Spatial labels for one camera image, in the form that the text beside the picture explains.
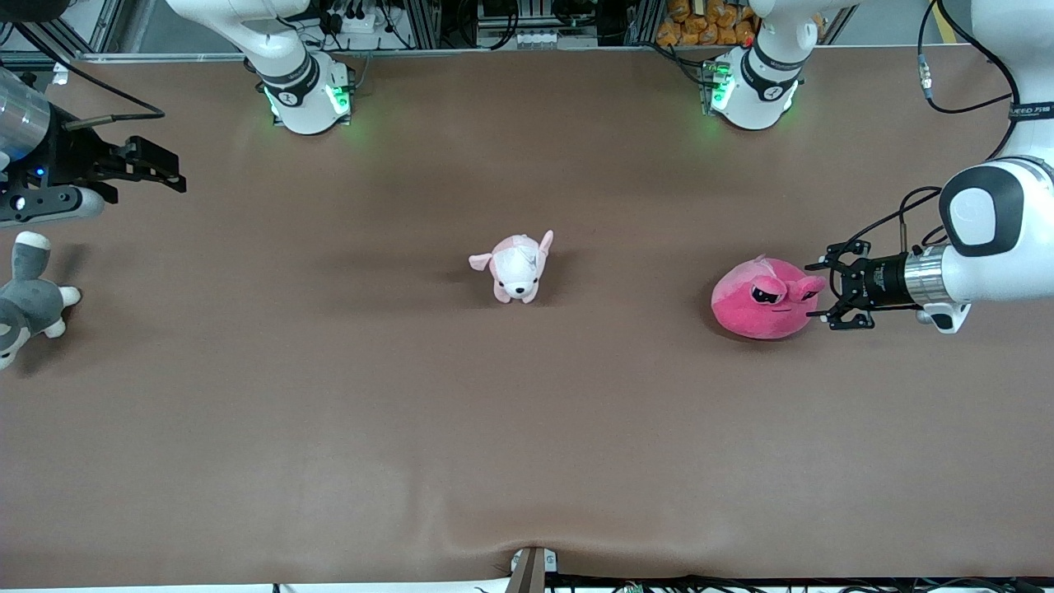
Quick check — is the round pink plush toy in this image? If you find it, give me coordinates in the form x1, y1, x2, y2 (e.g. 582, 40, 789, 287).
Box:
711, 255, 828, 341

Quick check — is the grey white plush husky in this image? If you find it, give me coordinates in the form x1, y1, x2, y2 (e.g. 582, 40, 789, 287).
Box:
0, 231, 82, 371

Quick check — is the white power strip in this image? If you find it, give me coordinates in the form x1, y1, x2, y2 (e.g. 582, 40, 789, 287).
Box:
317, 7, 388, 35

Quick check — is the orange packaged goods pile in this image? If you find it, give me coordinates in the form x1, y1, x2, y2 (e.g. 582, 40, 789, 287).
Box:
656, 0, 758, 47

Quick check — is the white pink plush dog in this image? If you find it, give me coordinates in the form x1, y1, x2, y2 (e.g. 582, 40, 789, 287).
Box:
469, 230, 555, 305

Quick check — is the brown table cover sheet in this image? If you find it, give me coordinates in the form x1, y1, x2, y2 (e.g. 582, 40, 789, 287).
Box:
0, 45, 1054, 590

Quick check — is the white terminal strip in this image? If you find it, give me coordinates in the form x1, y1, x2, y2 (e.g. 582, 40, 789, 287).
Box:
476, 30, 599, 49

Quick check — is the metal table edge clamp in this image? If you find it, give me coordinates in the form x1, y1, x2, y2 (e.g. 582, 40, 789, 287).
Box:
509, 547, 558, 593

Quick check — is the thin black left gripper cable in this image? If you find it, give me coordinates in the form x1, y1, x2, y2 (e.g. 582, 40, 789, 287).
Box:
840, 186, 948, 258

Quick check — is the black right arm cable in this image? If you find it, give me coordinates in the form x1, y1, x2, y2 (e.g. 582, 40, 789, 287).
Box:
12, 23, 167, 133

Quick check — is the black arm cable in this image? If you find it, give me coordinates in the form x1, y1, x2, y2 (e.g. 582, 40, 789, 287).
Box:
12, 23, 167, 133
916, 0, 1022, 161

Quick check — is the aluminium frame post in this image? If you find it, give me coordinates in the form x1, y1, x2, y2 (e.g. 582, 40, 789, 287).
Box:
0, 0, 133, 67

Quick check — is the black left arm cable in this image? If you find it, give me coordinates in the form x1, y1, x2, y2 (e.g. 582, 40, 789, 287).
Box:
916, 0, 1022, 161

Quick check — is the aluminium table edge rail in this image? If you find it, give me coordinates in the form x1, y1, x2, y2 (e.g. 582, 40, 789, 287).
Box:
78, 47, 660, 63

